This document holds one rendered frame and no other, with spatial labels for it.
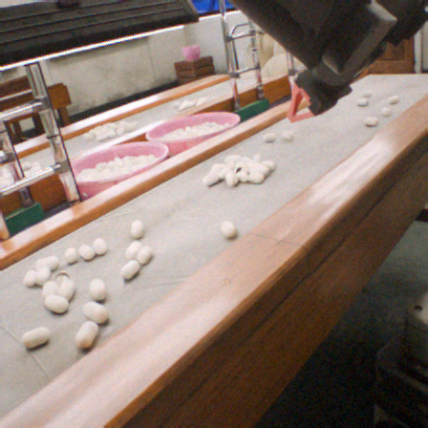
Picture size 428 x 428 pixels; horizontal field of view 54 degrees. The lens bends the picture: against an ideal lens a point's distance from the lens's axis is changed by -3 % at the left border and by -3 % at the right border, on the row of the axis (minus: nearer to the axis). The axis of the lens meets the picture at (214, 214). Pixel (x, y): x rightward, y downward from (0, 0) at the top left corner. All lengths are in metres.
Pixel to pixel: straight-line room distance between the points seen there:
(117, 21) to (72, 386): 0.50
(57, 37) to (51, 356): 0.40
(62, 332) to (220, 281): 0.20
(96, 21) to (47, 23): 0.08
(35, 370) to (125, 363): 0.12
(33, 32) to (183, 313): 0.40
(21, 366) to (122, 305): 0.14
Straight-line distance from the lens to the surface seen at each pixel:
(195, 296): 0.50
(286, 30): 0.26
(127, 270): 0.60
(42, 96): 0.82
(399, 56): 5.46
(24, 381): 0.52
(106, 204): 0.83
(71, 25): 0.65
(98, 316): 0.53
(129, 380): 0.42
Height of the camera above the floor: 1.05
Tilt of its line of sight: 25 degrees down
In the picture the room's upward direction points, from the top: 11 degrees counter-clockwise
